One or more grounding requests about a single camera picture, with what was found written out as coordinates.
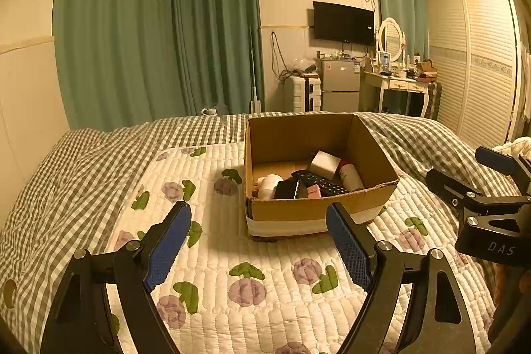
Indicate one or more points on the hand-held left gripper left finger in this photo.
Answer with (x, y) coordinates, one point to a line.
(166, 252)

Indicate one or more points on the white oval mirror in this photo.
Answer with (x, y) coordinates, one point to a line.
(390, 39)

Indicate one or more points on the black remote control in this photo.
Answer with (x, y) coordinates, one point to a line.
(325, 184)

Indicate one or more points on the dark suitcase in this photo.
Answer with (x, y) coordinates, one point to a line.
(434, 101)

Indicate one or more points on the white mop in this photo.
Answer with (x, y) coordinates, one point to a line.
(254, 72)

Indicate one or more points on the black wall television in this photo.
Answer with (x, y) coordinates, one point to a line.
(343, 22)

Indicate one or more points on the brown cardboard box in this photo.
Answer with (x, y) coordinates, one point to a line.
(307, 213)

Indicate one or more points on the black phone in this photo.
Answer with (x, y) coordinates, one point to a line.
(286, 190)

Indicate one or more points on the white floral quilt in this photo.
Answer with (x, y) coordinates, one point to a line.
(224, 221)

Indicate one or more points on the plain white bottle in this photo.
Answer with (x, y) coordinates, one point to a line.
(268, 187)

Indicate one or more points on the cream quilted jacket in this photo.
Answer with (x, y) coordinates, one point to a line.
(514, 150)

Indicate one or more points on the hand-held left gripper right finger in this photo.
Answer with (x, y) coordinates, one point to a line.
(349, 252)

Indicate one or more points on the pink patterned card pack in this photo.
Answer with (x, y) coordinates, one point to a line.
(313, 192)

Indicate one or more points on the large white charger adapter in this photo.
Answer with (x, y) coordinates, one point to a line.
(325, 163)

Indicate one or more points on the white louvered wardrobe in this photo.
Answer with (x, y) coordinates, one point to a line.
(477, 59)

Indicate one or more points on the white dressing table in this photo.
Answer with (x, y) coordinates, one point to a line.
(394, 82)

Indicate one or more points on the wide green curtain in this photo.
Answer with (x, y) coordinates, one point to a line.
(116, 30)

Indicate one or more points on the white bottle with red cap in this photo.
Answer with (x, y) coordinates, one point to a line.
(351, 176)

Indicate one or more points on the silver fridge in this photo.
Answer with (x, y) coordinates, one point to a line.
(340, 86)

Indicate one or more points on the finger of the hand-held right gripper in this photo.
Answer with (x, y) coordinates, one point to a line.
(495, 159)
(450, 184)

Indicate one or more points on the white suitcase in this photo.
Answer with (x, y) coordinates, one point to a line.
(300, 95)

